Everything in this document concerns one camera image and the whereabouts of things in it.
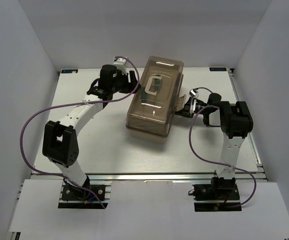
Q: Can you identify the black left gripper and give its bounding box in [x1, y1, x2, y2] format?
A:
[111, 70, 143, 96]

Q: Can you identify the beige plastic toolbox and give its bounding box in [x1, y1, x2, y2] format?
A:
[125, 56, 184, 143]

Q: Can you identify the blue label sticker right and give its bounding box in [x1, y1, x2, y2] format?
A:
[209, 67, 227, 72]

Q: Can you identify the blue label sticker left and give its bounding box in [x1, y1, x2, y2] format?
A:
[60, 69, 78, 74]

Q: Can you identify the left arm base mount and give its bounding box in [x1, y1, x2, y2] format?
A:
[58, 182, 111, 210]

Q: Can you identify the short green-handled screwdriver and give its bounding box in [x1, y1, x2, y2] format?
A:
[140, 86, 147, 115]

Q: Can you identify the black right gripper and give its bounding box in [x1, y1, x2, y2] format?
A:
[173, 96, 209, 118]

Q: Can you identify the white camera mount wrist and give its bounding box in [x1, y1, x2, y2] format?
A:
[189, 88, 200, 99]
[113, 57, 128, 75]

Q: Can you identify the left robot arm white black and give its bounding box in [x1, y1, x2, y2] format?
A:
[42, 64, 140, 200]

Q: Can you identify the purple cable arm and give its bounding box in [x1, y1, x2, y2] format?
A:
[188, 86, 258, 207]
[20, 55, 142, 210]

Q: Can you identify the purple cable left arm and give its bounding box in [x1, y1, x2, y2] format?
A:
[20, 55, 142, 210]

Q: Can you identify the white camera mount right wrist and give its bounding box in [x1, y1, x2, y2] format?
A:
[189, 88, 200, 99]

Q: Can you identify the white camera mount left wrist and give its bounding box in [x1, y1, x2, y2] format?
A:
[113, 57, 128, 75]

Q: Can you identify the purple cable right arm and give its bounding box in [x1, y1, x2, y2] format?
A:
[188, 86, 258, 207]

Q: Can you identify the long green-handled screwdriver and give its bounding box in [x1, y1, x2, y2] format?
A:
[154, 78, 162, 93]

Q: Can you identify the aluminium rail table front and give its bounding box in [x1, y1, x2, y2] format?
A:
[30, 172, 268, 183]

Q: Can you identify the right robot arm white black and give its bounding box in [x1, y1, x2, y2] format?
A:
[175, 93, 254, 200]

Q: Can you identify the blue label sticker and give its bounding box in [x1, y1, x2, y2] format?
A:
[209, 67, 227, 72]
[60, 69, 78, 74]

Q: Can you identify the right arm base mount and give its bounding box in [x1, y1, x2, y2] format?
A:
[188, 184, 242, 213]

